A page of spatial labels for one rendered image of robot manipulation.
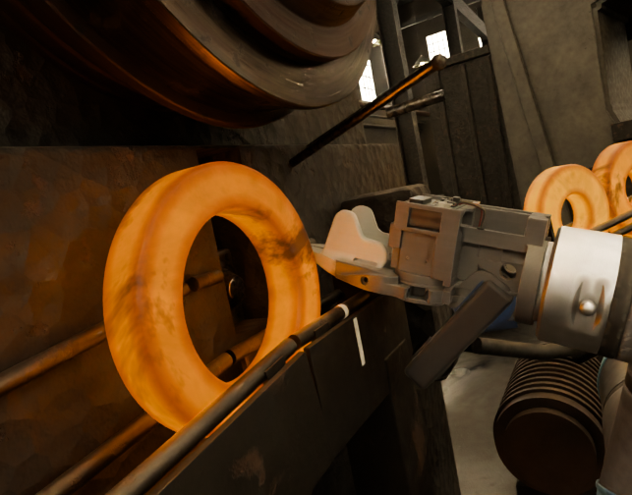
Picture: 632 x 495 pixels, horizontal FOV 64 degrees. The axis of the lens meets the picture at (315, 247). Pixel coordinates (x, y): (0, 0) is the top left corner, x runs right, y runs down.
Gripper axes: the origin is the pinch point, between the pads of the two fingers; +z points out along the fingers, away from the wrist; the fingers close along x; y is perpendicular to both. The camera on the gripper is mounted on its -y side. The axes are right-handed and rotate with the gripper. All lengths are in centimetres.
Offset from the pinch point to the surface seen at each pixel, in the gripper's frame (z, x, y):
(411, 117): 272, -831, 29
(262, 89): -0.6, 11.4, 14.7
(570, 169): -18.9, -43.2, 8.7
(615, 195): -26, -51, 5
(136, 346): -2.5, 24.5, 0.5
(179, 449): -6.5, 25.5, -3.5
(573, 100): -6, -264, 33
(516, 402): -19.1, -17.6, -17.6
